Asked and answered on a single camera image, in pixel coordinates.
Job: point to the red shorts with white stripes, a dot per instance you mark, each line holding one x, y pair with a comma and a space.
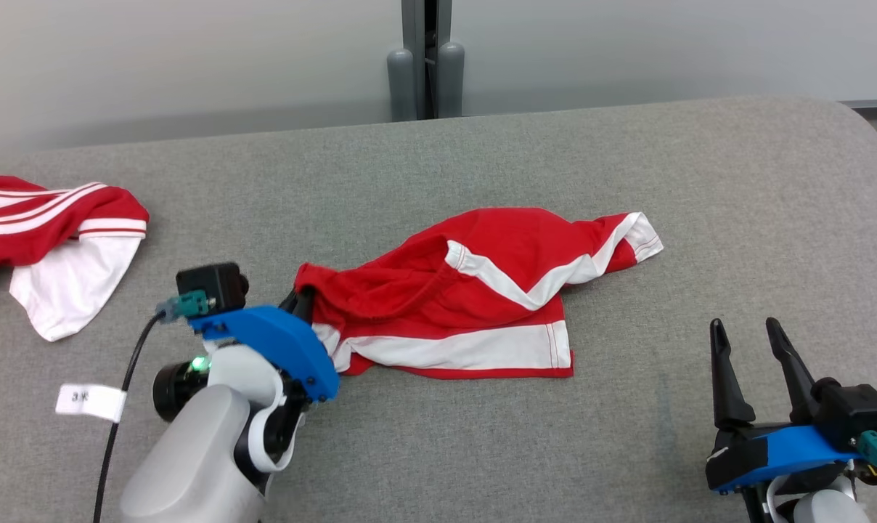
482, 290

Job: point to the red white T-shirt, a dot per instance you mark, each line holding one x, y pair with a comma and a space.
39, 232

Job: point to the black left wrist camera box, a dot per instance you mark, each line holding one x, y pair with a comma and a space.
213, 285

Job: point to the black left wrist motor cylinder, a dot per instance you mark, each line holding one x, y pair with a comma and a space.
173, 388

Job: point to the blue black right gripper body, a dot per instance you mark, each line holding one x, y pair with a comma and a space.
780, 450

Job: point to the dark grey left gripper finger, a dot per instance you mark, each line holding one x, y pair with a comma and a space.
306, 305
288, 303

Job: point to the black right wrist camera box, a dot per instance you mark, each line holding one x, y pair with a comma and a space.
856, 410

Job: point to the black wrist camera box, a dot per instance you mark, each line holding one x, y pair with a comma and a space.
856, 410
213, 285

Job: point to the dark grey upright frame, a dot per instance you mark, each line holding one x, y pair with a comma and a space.
427, 43

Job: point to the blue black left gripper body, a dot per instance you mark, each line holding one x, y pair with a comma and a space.
286, 341

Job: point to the grey rounded post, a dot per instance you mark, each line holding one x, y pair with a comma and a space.
450, 80
401, 83

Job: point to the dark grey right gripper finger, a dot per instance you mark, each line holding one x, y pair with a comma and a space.
727, 385
794, 378

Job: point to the teal left camera connector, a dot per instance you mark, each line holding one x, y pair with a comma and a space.
186, 305

